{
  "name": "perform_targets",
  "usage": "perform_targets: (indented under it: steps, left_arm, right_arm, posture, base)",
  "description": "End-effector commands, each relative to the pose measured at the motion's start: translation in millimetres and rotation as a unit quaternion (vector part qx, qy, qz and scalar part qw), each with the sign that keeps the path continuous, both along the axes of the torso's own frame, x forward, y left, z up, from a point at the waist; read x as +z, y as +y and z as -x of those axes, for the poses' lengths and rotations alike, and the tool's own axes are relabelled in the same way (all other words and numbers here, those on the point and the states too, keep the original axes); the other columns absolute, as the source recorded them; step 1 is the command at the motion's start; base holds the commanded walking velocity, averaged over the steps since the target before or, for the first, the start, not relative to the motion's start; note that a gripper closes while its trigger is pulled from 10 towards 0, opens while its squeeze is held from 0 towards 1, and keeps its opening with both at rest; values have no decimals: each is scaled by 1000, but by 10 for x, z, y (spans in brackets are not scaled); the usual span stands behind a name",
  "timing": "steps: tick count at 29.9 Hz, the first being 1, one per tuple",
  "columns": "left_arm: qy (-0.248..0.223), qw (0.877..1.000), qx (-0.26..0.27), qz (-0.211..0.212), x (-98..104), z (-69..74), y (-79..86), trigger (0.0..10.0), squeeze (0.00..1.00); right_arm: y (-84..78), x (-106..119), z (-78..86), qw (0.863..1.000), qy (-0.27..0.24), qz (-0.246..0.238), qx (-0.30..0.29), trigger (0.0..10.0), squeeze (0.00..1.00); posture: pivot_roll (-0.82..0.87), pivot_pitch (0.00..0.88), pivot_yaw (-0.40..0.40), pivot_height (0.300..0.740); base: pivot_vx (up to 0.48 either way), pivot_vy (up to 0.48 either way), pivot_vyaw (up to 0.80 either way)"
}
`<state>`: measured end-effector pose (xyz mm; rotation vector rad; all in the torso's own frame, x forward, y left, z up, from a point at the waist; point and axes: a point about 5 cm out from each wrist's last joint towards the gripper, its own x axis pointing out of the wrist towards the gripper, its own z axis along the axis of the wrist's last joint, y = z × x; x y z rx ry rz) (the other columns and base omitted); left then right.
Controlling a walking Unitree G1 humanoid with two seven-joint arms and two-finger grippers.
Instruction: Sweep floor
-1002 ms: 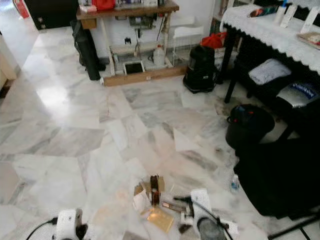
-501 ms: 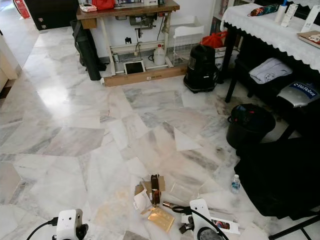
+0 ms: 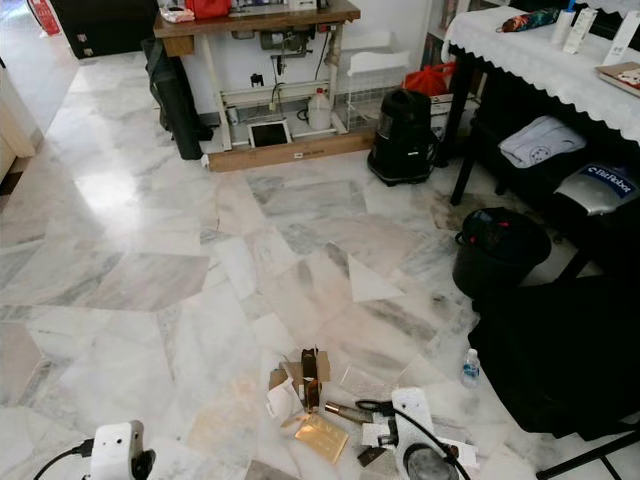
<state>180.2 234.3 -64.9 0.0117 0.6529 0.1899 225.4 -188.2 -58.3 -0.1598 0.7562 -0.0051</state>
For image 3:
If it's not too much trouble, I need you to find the black cabinet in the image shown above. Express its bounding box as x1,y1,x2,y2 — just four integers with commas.
50,0,161,59

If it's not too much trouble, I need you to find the white flat printed box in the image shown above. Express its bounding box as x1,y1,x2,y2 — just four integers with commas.
565,8,599,56

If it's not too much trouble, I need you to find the small clear water bottle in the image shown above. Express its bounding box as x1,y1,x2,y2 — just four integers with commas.
461,348,481,389

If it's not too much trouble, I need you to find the folded dark patterned umbrella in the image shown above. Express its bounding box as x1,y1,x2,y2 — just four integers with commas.
498,8,561,33

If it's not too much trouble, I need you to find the black canister vacuum cleaner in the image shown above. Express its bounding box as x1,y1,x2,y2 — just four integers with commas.
367,88,439,187

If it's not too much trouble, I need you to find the white printed paper slip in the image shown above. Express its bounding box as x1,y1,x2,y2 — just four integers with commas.
363,420,396,449

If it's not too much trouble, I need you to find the torn brown cardboard box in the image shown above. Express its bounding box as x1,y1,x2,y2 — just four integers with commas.
268,348,331,413

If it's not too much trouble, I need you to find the white folded cloth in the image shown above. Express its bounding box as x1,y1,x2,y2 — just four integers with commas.
500,115,589,169

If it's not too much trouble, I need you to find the silver cover with blue label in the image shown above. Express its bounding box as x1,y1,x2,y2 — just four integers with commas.
555,162,640,216

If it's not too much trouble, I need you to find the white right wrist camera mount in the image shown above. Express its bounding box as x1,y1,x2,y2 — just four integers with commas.
390,387,437,449

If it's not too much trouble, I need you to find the copper coloured tube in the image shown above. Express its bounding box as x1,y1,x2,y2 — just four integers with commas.
325,400,373,426

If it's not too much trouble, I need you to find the colourful book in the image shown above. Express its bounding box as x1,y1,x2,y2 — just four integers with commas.
595,62,640,96

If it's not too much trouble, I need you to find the tall black bag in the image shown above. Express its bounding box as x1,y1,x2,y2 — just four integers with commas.
140,38,213,161

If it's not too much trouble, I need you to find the red fire extinguisher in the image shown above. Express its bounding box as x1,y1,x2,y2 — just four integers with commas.
25,0,61,36

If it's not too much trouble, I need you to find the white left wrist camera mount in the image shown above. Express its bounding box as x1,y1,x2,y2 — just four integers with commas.
89,420,146,480

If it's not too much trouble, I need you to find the red cloth bag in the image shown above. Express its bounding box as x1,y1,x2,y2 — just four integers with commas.
185,0,233,21

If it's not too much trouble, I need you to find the black sewing machine pedal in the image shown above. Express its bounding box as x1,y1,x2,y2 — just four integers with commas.
248,120,293,151

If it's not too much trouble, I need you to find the white plastic jug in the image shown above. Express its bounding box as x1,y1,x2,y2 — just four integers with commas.
305,88,333,132

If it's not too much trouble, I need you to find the red plastic bag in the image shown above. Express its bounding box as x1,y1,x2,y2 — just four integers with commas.
402,62,456,98

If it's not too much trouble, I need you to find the white wire rack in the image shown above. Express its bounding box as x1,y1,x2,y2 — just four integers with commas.
340,30,406,126

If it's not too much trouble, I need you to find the table with white lace cloth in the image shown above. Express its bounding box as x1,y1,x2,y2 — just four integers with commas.
443,5,640,201

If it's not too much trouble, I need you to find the black bucket with handle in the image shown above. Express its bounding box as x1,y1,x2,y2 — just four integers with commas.
452,207,553,298

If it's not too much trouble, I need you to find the wooden sewing machine table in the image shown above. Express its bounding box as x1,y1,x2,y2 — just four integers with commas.
153,0,376,173

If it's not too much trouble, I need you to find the black folding chair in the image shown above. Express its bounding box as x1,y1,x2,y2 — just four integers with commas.
535,430,640,480

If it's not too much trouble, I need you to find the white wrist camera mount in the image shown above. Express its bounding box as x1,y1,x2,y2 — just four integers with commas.
89,420,146,480
390,387,437,449

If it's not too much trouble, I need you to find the light wooden cabinet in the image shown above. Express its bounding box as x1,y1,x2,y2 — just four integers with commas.
0,95,41,191

